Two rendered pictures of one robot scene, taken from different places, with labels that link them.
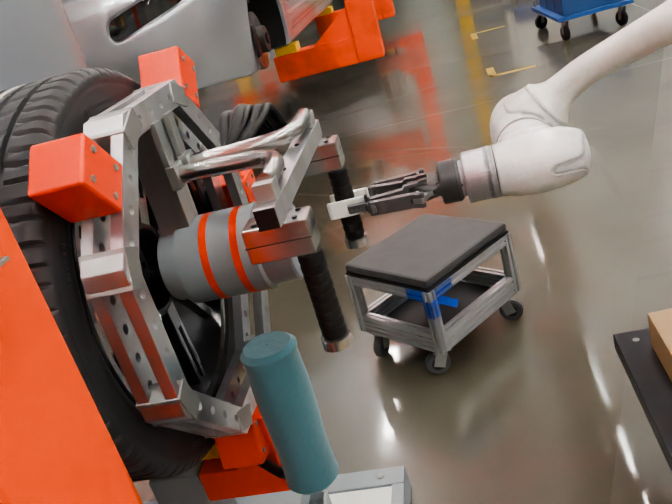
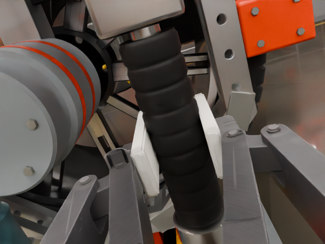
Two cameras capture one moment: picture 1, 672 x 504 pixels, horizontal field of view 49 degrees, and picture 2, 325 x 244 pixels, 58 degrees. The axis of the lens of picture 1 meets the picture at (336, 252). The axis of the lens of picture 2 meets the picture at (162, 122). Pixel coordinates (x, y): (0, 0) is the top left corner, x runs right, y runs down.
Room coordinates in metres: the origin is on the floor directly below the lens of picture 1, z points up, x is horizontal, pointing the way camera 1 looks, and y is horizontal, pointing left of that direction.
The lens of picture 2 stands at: (1.20, -0.22, 0.91)
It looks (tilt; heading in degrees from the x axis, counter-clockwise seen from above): 20 degrees down; 84
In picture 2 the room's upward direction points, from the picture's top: 18 degrees counter-clockwise
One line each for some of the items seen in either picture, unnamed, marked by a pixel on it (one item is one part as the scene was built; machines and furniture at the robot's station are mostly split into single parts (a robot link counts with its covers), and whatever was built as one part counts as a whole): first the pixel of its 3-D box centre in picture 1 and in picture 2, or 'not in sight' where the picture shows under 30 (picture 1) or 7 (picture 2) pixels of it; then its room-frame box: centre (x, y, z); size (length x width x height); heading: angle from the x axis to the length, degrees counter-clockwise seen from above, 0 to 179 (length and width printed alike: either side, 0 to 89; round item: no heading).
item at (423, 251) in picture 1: (436, 290); not in sight; (2.07, -0.27, 0.17); 0.43 x 0.36 x 0.34; 127
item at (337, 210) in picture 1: (348, 207); (147, 147); (1.21, -0.04, 0.83); 0.07 x 0.01 x 0.03; 78
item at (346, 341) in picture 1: (323, 295); not in sight; (0.90, 0.03, 0.83); 0.04 x 0.04 x 0.16
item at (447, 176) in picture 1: (435, 184); not in sight; (1.19, -0.20, 0.83); 0.09 x 0.08 x 0.07; 77
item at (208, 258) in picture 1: (235, 251); (31, 102); (1.10, 0.15, 0.85); 0.21 x 0.14 x 0.14; 77
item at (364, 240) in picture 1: (346, 205); (178, 138); (1.23, -0.04, 0.83); 0.04 x 0.04 x 0.16
